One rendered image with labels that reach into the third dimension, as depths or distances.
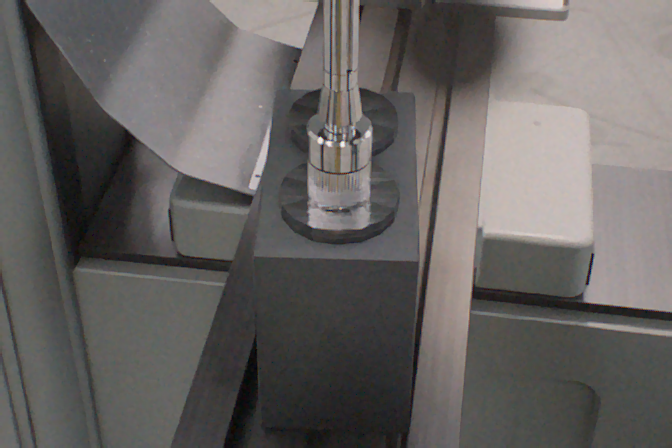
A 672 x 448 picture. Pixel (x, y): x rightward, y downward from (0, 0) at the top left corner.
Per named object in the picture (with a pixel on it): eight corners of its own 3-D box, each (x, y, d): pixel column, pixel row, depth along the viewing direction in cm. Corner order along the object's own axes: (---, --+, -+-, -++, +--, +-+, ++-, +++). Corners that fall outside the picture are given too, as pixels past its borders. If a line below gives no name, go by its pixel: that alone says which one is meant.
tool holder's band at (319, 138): (384, 142, 82) (385, 131, 81) (328, 163, 80) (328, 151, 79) (349, 110, 85) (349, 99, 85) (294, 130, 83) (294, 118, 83)
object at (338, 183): (382, 198, 85) (384, 142, 82) (328, 219, 83) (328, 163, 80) (348, 165, 88) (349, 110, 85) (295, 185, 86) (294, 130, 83)
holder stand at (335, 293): (406, 253, 111) (416, 77, 98) (409, 435, 93) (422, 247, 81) (280, 250, 111) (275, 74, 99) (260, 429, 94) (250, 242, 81)
